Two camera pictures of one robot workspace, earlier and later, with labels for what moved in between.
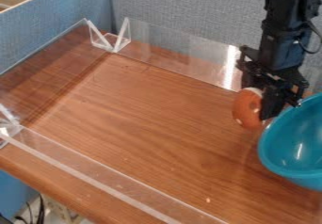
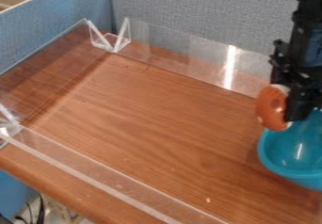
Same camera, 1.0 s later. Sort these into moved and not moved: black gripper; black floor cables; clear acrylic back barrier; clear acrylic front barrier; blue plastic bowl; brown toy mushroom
Moved: black gripper; brown toy mushroom
Not moved: blue plastic bowl; clear acrylic back barrier; black floor cables; clear acrylic front barrier
